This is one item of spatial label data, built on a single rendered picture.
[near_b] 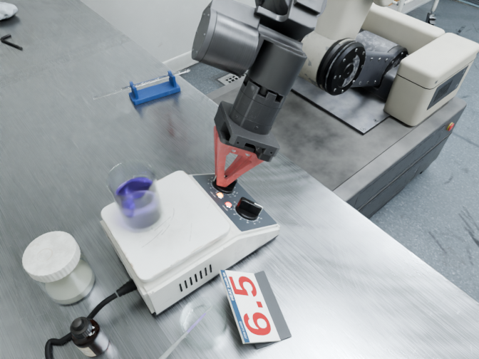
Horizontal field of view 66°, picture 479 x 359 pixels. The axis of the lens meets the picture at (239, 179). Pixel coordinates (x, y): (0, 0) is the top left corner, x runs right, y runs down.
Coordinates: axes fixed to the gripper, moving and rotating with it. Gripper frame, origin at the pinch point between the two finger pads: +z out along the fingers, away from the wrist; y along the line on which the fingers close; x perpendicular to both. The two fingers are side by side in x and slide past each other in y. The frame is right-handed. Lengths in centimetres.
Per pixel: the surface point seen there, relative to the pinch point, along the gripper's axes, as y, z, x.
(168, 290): 14.0, 7.8, -5.8
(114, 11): -151, 15, -23
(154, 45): -165, 27, -1
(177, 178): 1.7, 0.6, -6.4
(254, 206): 5.5, -0.3, 3.6
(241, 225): 8.0, 1.2, 1.9
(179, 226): 9.2, 2.4, -6.1
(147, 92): -30.5, 2.8, -10.1
